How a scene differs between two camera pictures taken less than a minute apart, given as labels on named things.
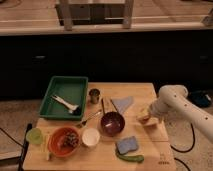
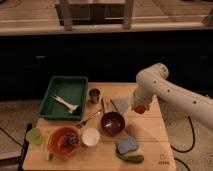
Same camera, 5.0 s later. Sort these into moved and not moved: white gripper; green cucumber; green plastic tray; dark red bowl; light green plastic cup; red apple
Moved: white gripper; red apple
Not moved: green cucumber; dark red bowl; green plastic tray; light green plastic cup
